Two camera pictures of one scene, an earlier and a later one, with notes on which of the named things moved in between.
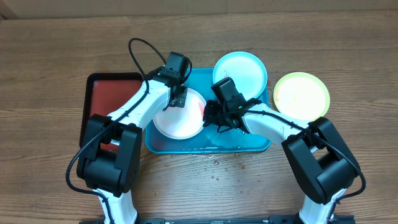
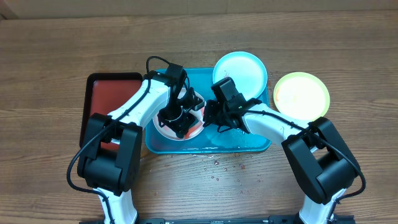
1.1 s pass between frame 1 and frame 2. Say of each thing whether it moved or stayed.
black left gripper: moved
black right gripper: stayed
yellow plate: stayed
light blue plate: stayed
